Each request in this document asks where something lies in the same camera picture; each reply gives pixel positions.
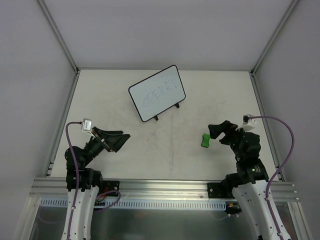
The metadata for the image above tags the green whiteboard eraser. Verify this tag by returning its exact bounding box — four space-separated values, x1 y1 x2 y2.
201 133 211 148

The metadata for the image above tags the small black-framed whiteboard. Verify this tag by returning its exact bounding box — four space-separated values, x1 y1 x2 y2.
128 65 186 123

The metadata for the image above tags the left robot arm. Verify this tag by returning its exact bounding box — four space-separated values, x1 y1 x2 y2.
61 121 131 240

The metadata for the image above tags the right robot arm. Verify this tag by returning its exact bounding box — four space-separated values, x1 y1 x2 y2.
208 115 291 240

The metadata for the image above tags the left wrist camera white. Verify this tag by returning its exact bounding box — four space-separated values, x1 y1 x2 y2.
81 118 93 136

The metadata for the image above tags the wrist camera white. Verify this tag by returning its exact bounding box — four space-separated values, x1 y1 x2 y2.
236 114 257 132
81 118 93 136

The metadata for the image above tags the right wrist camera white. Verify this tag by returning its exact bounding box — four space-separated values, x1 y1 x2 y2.
236 114 257 132

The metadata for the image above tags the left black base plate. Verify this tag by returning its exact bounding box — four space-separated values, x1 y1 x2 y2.
101 180 120 198

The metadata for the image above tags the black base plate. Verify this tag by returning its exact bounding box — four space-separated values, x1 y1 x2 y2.
207 182 234 199
101 180 120 198

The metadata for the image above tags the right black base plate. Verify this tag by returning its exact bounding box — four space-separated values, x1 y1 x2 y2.
207 182 234 199

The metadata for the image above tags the aluminium front rail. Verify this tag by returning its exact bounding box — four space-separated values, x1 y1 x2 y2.
29 177 300 202

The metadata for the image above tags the white slotted cable duct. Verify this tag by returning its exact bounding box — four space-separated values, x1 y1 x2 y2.
39 197 227 211

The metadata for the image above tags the left aluminium frame post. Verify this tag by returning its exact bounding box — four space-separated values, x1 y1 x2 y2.
36 0 79 74

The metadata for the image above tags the aluminium frame post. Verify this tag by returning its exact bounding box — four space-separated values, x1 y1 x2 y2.
36 0 79 74
250 0 300 76

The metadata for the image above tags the right aluminium frame post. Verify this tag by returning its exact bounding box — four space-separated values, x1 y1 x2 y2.
250 0 300 76

